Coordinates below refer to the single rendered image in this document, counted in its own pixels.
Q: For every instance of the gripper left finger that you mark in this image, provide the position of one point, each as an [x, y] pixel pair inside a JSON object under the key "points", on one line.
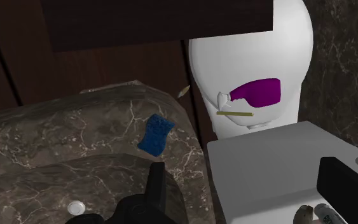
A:
{"points": [[156, 186]]}

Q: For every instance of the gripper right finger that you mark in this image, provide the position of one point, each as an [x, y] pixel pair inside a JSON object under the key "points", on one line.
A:
{"points": [[346, 189]]}

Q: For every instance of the white tube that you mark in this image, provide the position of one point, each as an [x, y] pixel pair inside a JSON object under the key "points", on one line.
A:
{"points": [[329, 214]]}

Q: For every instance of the small brown rounded object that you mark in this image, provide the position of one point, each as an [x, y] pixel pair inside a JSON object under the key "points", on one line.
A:
{"points": [[303, 214]]}

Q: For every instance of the blue sponge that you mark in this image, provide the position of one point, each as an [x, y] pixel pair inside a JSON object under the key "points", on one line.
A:
{"points": [[156, 134]]}

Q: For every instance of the white toilet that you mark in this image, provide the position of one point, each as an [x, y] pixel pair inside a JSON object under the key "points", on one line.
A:
{"points": [[274, 161]]}

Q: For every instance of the small yellow pencil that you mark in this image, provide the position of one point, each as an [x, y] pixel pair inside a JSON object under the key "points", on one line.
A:
{"points": [[184, 91]]}

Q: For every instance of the olive green pencil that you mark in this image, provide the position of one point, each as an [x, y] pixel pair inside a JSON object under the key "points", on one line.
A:
{"points": [[234, 114]]}

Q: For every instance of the purple spray bottle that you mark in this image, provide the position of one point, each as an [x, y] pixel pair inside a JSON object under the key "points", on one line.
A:
{"points": [[259, 93]]}

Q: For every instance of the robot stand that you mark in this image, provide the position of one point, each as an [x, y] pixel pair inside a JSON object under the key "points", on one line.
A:
{"points": [[154, 24]]}

